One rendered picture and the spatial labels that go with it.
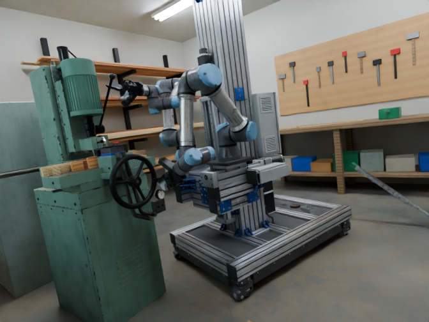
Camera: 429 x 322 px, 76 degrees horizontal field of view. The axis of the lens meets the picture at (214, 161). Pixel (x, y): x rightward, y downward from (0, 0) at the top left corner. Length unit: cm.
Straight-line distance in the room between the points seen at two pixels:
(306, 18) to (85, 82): 343
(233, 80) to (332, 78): 241
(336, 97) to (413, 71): 88
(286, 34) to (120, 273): 387
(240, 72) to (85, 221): 136
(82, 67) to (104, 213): 80
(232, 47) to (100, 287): 168
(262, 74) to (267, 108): 260
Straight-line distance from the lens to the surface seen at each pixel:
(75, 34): 459
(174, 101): 187
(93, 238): 163
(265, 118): 210
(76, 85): 173
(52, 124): 193
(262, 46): 474
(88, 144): 176
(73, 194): 161
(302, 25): 451
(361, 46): 419
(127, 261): 178
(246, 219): 207
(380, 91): 410
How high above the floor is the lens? 105
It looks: 7 degrees down
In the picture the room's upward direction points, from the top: 8 degrees counter-clockwise
